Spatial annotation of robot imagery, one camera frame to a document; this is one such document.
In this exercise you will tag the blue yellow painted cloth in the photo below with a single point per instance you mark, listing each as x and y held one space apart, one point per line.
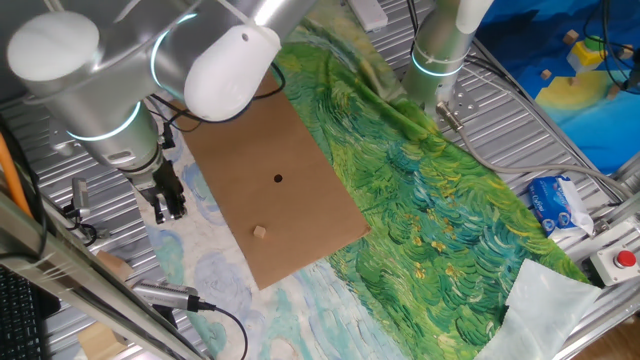
590 130

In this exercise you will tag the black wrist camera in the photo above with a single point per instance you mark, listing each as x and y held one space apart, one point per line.
168 136

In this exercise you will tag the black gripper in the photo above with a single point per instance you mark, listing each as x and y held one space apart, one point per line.
167 182

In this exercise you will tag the silver ribbed depth camera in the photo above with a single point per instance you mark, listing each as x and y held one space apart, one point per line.
165 295

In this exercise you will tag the large wooden cube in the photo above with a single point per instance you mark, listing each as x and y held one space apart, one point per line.
100 342

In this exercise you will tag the green toy block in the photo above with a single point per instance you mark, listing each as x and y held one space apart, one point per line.
595 42

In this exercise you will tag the grey box red button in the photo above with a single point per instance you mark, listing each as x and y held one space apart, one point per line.
612 270

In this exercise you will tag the medium wooden block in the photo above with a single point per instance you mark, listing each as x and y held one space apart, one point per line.
117 265

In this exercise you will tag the green blue painted cloth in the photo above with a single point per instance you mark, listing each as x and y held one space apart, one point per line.
425 200

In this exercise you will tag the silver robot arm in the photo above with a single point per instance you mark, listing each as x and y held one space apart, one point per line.
100 75

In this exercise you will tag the tiny wooden cube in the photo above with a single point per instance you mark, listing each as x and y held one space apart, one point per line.
259 232

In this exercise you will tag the brown cardboard sheet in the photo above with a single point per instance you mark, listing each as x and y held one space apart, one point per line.
280 210

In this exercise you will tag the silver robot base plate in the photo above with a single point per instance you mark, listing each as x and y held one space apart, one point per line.
462 102

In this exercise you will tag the white power strip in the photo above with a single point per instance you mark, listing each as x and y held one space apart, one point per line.
369 12

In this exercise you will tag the aluminium frame bar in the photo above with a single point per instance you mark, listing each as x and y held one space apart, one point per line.
75 270

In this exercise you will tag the silver camera mount bracket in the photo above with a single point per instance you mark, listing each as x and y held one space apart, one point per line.
80 195

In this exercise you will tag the blue tissue pack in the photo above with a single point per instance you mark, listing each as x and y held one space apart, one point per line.
550 200

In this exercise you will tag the black keyboard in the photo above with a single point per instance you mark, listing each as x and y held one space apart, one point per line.
20 320

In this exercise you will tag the yellow toy block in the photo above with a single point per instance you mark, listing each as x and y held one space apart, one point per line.
585 59

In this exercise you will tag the small wooden cube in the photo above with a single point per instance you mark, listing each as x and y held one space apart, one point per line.
626 51
546 74
613 92
571 36

